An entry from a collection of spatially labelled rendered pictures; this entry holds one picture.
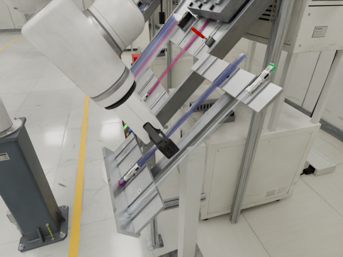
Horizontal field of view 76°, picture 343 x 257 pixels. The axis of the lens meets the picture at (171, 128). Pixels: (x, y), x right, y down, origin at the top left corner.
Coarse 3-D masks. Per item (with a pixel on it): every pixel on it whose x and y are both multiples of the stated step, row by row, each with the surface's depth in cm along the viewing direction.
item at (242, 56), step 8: (240, 56) 58; (232, 64) 59; (224, 72) 59; (216, 80) 60; (208, 88) 60; (200, 96) 61; (192, 104) 62; (200, 104) 61; (192, 112) 61; (184, 120) 62; (176, 128) 62; (168, 136) 63; (152, 152) 63; (144, 160) 64; (120, 184) 65
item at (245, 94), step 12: (240, 96) 51; (228, 108) 52; (216, 120) 52; (204, 132) 53; (192, 144) 54; (180, 156) 54; (168, 168) 55; (156, 180) 56; (144, 192) 56; (132, 204) 57
